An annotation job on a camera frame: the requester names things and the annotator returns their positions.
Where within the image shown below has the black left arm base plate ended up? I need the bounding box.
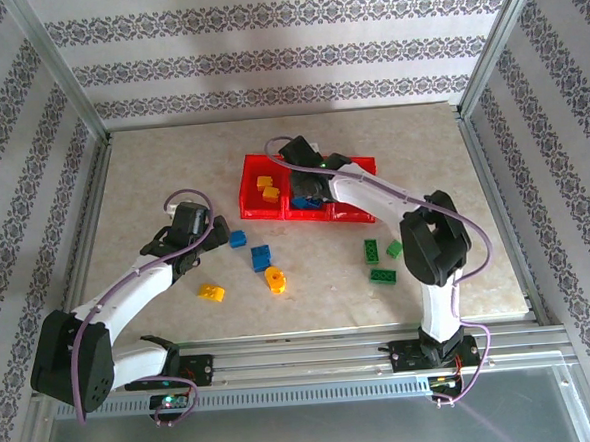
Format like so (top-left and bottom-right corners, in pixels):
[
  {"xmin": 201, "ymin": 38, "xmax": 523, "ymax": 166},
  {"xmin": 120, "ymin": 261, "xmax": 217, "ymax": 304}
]
[{"xmin": 124, "ymin": 352, "xmax": 217, "ymax": 393}]

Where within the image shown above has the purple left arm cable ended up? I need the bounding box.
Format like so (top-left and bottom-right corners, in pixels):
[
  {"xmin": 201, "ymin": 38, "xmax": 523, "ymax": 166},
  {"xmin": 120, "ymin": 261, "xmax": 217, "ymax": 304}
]
[{"xmin": 61, "ymin": 187, "xmax": 228, "ymax": 435}]

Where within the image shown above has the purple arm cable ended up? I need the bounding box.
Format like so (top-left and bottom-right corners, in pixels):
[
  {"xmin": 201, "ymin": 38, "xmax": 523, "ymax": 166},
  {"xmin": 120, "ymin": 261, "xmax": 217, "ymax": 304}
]
[
  {"xmin": 263, "ymin": 122, "xmax": 504, "ymax": 418},
  {"xmin": 61, "ymin": 187, "xmax": 228, "ymax": 435}
]

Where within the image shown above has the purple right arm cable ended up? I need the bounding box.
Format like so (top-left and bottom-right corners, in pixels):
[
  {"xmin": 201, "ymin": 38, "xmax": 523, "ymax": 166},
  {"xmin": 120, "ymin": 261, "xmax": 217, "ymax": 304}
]
[{"xmin": 263, "ymin": 122, "xmax": 504, "ymax": 418}]

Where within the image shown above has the left controller board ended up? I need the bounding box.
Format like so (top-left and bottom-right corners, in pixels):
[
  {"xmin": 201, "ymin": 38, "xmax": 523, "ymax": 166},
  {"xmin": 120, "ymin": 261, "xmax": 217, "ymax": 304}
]
[{"xmin": 148, "ymin": 393, "xmax": 191, "ymax": 412}]

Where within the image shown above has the aluminium frame post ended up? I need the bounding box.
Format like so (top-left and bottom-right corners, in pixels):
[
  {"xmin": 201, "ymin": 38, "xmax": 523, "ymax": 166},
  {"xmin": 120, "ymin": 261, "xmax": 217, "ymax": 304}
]
[
  {"xmin": 449, "ymin": 0, "xmax": 558, "ymax": 120},
  {"xmin": 3, "ymin": 0, "xmax": 111, "ymax": 149}
]

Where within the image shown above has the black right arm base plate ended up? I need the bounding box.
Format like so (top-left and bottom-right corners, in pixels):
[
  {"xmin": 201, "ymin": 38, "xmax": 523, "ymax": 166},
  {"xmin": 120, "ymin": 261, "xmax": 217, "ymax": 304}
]
[{"xmin": 388, "ymin": 334, "xmax": 481, "ymax": 375}]

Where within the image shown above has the yellow round lego piece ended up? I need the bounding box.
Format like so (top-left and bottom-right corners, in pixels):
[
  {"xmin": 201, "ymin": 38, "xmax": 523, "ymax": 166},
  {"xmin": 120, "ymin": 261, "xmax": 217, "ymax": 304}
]
[{"xmin": 264, "ymin": 265, "xmax": 288, "ymax": 296}]

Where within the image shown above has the aluminium side rail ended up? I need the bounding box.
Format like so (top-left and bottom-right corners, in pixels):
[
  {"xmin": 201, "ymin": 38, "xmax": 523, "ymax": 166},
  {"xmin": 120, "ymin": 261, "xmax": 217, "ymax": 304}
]
[
  {"xmin": 44, "ymin": 134, "xmax": 129, "ymax": 355},
  {"xmin": 452, "ymin": 98, "xmax": 553, "ymax": 332}
]

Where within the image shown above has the green long lego brick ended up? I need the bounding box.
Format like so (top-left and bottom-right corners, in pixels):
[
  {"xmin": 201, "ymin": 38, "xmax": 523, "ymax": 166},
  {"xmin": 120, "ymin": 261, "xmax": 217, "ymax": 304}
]
[
  {"xmin": 368, "ymin": 267, "xmax": 399, "ymax": 287},
  {"xmin": 362, "ymin": 238, "xmax": 382, "ymax": 267}
]

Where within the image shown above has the right controller board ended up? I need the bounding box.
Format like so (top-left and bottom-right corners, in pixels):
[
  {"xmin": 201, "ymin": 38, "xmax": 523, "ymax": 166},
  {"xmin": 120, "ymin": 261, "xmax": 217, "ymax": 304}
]
[{"xmin": 428, "ymin": 374, "xmax": 463, "ymax": 392}]

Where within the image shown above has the controller board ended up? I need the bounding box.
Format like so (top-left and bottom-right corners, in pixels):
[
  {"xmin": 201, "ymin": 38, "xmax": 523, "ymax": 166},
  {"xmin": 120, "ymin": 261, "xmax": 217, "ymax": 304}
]
[
  {"xmin": 428, "ymin": 374, "xmax": 463, "ymax": 392},
  {"xmin": 148, "ymin": 393, "xmax": 191, "ymax": 412}
]

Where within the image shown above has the aluminium mounting rail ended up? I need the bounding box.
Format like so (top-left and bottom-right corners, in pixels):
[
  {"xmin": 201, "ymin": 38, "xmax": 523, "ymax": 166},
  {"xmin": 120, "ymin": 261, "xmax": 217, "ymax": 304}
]
[{"xmin": 29, "ymin": 317, "xmax": 571, "ymax": 398}]

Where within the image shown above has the grey metal sheet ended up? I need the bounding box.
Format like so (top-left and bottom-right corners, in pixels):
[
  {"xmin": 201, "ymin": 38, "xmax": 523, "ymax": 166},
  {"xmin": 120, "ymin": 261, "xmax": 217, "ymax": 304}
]
[{"xmin": 32, "ymin": 362, "xmax": 590, "ymax": 442}]

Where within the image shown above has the slotted metal cable duct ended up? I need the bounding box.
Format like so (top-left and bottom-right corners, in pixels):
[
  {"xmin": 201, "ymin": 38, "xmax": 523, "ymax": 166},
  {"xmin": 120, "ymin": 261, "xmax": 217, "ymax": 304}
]
[{"xmin": 53, "ymin": 376, "xmax": 433, "ymax": 422}]

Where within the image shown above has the blue large lego brick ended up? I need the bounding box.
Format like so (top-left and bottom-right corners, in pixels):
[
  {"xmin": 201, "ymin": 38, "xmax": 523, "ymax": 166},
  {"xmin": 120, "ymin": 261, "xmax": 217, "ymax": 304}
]
[{"xmin": 249, "ymin": 243, "xmax": 274, "ymax": 274}]

